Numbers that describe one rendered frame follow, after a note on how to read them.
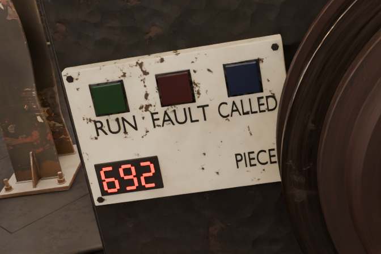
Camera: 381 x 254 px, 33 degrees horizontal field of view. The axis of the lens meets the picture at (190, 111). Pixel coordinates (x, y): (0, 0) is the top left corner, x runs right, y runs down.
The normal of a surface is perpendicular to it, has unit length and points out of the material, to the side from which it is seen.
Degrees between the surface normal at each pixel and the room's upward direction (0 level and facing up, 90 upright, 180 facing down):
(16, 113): 90
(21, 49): 90
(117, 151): 90
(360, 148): 74
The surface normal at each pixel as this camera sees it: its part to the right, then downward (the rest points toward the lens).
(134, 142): -0.05, 0.36
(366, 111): -0.87, -0.14
